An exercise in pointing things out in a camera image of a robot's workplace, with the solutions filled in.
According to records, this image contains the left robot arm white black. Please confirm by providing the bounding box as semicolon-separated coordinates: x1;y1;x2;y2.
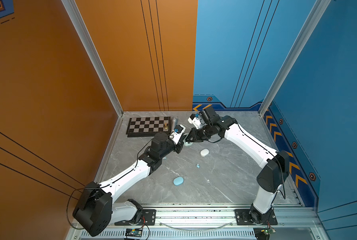
72;132;186;237

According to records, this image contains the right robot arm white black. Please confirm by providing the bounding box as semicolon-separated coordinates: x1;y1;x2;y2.
185;107;290;225

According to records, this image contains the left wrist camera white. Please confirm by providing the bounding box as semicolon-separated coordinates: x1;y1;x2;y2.
169;125;186;145

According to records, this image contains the aluminium front rail frame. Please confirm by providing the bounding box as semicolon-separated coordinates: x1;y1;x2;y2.
65;202;329;240

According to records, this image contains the left green circuit board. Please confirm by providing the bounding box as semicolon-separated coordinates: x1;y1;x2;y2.
124;228;143;240

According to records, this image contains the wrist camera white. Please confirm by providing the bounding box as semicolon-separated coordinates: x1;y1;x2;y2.
188;114;204;129
169;125;186;145

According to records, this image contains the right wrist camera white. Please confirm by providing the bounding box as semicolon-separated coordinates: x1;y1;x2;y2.
188;114;204;129

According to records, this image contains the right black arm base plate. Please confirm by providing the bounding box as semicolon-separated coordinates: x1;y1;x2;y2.
234;209;278;226

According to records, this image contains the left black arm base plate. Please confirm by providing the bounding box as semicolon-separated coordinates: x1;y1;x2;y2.
114;209;156;226

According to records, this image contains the green circuit board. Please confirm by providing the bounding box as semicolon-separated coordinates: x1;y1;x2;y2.
260;228;276;236
124;228;143;240

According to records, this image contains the blue earbud charging case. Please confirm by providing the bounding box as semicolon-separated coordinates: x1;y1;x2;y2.
173;177;184;186

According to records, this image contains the white earbud charging case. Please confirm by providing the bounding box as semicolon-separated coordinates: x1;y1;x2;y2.
200;149;209;157

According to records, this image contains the black white chessboard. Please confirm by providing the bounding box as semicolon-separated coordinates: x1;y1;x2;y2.
126;117;171;138

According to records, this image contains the right aluminium corner post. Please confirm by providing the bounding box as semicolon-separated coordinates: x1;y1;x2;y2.
258;0;331;117

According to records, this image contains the left aluminium corner post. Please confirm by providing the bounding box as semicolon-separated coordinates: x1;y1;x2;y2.
61;0;123;117

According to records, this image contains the aluminium corner post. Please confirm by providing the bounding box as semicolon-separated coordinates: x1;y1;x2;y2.
258;0;331;117
61;0;123;117

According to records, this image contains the green earbud charging case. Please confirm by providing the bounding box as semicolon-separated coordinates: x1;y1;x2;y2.
183;141;193;147

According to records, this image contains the silver microphone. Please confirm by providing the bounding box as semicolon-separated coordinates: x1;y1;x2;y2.
171;117;178;131

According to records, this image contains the right green circuit board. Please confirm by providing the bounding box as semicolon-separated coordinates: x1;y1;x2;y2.
260;228;276;236

